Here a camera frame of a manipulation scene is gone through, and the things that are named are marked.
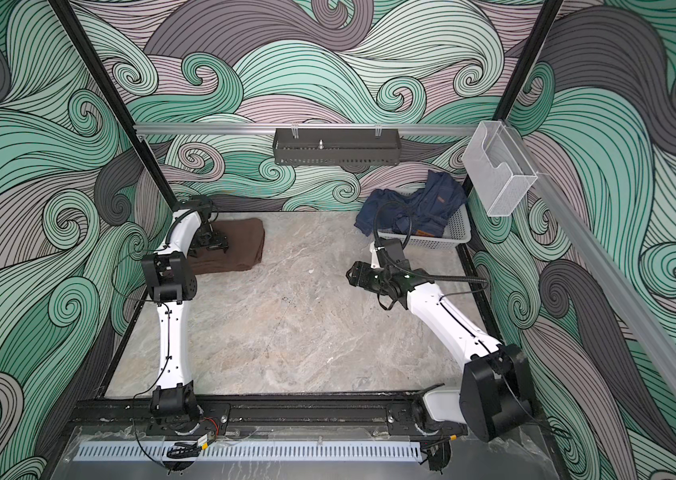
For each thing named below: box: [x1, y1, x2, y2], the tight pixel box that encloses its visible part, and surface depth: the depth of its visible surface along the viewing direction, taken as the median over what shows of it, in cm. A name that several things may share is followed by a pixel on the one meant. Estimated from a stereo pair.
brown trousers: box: [188, 218, 266, 274], surface depth 106 cm
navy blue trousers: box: [354, 170, 467, 238], surface depth 113 cm
